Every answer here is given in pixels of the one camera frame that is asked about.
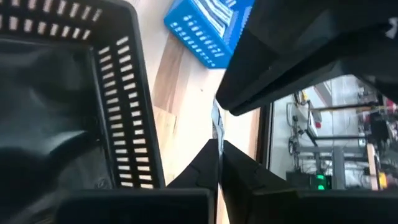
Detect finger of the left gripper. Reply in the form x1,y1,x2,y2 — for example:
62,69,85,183
216,0,398,107
223,60,358,116

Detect blue striped fabric bandage wrapper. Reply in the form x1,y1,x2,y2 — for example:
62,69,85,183
211,98,225,156

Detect blue plastic basket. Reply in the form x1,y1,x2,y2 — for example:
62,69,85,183
164,0,256,70

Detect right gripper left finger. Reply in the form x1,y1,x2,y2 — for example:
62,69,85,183
167,138,220,191

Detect black plastic basket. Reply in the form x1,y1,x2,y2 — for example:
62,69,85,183
0,0,166,224

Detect black box green light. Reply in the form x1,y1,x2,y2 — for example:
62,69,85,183
285,170,332,191

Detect wooden plank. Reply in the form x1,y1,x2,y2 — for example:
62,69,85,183
366,142,379,191

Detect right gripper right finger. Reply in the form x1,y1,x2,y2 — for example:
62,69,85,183
221,140,297,224

